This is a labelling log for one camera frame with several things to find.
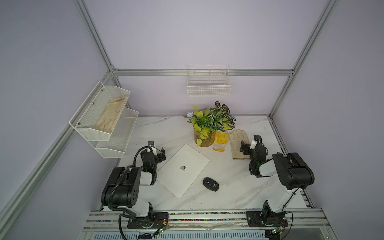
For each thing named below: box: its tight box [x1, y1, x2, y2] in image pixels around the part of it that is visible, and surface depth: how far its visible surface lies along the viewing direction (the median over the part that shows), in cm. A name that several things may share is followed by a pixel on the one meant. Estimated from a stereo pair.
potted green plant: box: [183, 101, 236, 147], surface depth 88 cm
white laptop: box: [156, 144, 211, 199], surface depth 95 cm
